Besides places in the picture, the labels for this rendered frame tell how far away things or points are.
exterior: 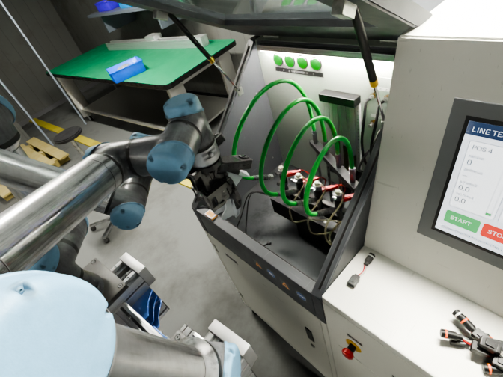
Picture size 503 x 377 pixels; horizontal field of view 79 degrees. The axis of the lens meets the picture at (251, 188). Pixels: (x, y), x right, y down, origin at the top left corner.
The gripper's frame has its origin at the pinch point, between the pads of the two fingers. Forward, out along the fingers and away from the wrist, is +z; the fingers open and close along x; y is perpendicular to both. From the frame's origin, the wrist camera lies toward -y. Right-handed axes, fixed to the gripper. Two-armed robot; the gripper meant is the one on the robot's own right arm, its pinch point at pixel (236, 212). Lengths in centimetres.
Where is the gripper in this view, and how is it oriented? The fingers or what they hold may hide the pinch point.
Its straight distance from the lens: 84.8
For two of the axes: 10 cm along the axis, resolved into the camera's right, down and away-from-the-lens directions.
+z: 2.5, 7.2, 6.5
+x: 6.7, 3.5, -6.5
